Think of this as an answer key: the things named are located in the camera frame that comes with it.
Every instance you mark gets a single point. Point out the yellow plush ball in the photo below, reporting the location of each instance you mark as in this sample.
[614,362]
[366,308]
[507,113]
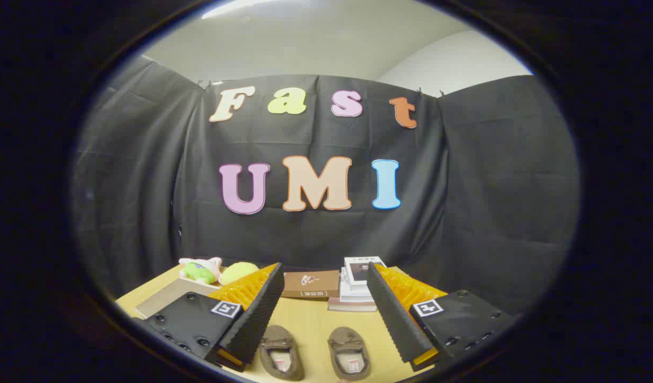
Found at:
[237,272]

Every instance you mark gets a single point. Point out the black backdrop cloth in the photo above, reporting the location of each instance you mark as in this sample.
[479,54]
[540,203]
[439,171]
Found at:
[316,234]

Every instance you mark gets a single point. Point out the brown moccasin shoe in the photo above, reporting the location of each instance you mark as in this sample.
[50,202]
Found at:
[349,354]
[281,354]

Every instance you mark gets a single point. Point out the green and pink plush toy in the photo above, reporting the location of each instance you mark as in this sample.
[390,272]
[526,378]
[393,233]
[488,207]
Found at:
[199,270]

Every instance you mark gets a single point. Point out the stack of white books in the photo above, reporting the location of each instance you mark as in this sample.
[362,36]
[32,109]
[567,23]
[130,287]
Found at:
[353,291]

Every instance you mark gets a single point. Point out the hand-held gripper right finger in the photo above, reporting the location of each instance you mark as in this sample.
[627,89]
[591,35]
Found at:
[393,314]

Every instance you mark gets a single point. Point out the beige storage box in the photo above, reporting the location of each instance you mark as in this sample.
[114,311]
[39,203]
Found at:
[169,298]

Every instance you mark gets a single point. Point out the brown book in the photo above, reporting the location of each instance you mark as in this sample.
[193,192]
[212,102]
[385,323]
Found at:
[311,284]

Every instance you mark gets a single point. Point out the white book with portrait cover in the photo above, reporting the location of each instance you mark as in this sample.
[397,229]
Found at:
[361,267]

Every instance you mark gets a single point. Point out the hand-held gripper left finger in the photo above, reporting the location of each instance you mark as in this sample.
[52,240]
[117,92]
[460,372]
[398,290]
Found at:
[262,303]

